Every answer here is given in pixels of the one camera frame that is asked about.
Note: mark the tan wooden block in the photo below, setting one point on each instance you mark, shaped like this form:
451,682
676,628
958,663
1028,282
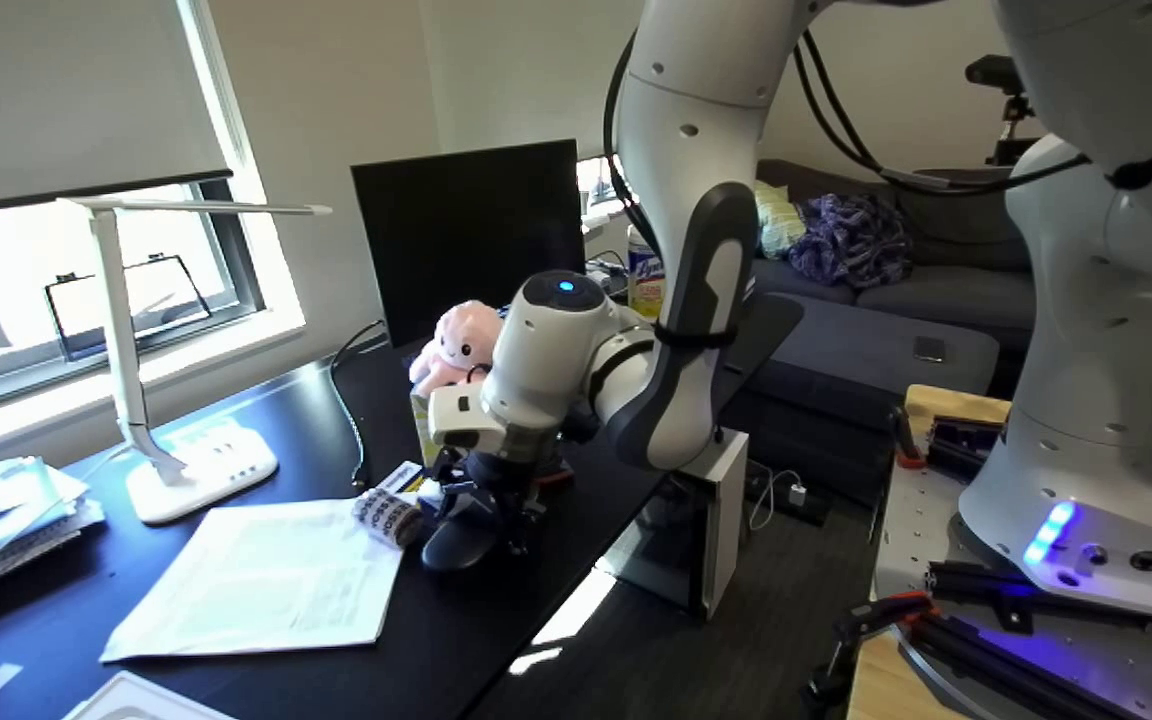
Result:
958,407

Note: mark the white roller blind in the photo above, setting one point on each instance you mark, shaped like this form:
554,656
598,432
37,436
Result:
58,95

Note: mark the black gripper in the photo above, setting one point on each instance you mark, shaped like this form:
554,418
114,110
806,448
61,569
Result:
511,480

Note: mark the pink octopus plush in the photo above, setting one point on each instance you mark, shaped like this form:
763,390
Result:
458,341

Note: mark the white yellow wipes canister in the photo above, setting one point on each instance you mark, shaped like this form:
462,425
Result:
648,298

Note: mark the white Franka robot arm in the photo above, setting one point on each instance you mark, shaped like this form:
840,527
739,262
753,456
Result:
1111,334

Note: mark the perforated metal robot table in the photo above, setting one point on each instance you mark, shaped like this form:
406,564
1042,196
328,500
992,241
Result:
922,535

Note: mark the grey sofa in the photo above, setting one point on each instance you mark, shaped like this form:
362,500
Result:
949,300

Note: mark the stack of papers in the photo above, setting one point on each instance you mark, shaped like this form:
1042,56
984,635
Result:
1,513

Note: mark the white desk lamp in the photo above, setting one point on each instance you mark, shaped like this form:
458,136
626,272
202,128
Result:
197,465

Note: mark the pale yellow pillow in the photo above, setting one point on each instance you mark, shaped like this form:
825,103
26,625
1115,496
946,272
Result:
774,223

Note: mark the purple clothes pile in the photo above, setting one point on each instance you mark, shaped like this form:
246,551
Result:
848,241

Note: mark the white book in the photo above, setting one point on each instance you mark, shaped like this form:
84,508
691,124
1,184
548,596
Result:
138,702

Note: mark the striped cloth pouch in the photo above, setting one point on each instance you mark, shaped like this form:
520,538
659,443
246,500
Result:
391,508

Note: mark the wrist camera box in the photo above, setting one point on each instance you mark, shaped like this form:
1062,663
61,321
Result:
462,425

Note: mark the black camera on stand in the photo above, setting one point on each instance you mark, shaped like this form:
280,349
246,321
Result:
1003,86

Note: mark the white paper sheet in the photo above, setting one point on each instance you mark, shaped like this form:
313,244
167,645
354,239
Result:
256,580

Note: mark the black computer monitor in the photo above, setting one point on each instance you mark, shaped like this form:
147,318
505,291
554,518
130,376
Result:
471,241

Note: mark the white computer tower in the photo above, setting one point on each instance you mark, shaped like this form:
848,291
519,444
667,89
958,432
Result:
720,535

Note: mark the orange black clamp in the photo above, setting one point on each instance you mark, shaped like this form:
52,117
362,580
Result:
869,623

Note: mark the yellow green tissue box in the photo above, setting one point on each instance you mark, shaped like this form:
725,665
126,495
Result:
421,425

